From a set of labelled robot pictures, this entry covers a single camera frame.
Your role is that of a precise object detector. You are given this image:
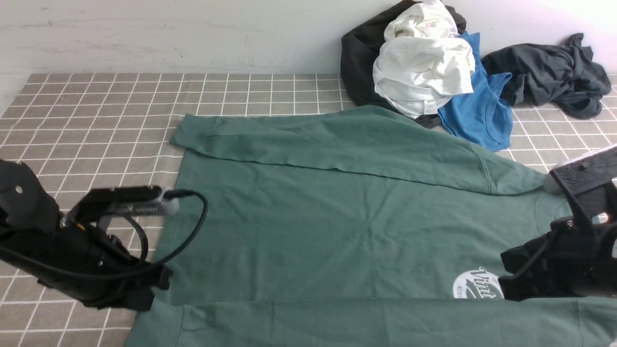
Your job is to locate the green long-sleeved shirt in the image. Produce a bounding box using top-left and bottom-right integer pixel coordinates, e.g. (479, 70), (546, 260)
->
(125, 107), (616, 347)

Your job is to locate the black left camera cable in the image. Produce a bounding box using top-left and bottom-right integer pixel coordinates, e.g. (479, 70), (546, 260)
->
(0, 189), (209, 280)

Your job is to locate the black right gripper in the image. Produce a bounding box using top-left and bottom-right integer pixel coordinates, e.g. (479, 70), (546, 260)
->
(499, 219), (616, 301)

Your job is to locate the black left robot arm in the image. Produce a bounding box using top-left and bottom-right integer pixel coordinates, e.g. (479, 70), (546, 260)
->
(0, 160), (178, 312)

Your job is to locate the blue shirt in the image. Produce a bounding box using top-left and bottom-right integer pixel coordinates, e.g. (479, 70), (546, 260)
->
(438, 32), (513, 152)

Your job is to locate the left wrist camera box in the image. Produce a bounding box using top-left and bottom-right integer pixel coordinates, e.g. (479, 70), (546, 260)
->
(67, 186), (179, 230)

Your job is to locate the white crumpled shirt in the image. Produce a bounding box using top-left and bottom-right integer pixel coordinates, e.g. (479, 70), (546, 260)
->
(373, 0), (475, 119)

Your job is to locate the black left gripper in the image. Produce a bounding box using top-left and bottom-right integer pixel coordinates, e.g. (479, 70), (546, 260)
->
(29, 224), (173, 311)

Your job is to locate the black garment under pile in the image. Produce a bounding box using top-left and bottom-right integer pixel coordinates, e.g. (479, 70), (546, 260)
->
(340, 0), (467, 128)

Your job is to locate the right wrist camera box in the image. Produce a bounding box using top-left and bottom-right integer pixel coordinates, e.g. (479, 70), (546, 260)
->
(544, 145), (617, 226)

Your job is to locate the dark grey crumpled shirt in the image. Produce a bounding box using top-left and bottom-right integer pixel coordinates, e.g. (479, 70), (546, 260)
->
(481, 33), (611, 120)

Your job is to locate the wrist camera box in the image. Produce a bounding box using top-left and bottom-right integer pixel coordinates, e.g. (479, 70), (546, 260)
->
(67, 186), (179, 230)
(544, 145), (617, 226)

